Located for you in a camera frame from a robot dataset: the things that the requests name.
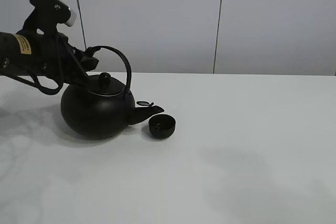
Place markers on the small black teacup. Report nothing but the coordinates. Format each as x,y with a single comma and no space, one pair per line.
162,126

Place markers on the wrist camera with white cap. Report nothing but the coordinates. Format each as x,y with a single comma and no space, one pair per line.
47,14

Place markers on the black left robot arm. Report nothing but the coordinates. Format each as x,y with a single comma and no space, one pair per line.
17,55

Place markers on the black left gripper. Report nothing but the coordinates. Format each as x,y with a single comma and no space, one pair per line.
61,62

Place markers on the black cast iron teapot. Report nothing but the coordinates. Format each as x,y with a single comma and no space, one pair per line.
104,106

